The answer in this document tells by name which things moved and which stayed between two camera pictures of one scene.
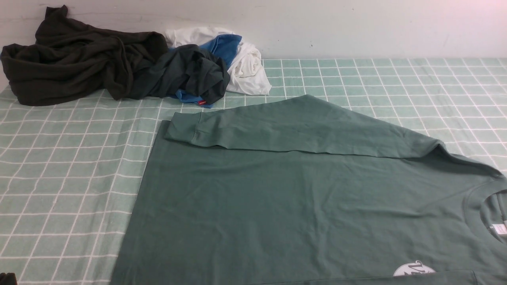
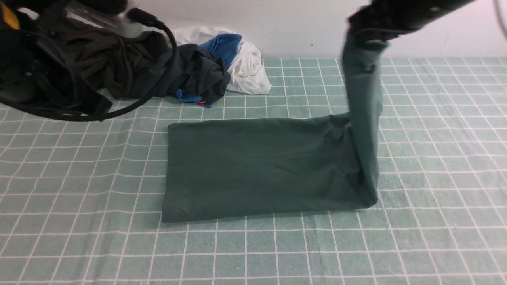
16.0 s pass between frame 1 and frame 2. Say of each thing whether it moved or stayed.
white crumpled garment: stayed
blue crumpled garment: stayed
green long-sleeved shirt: moved
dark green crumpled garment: stayed
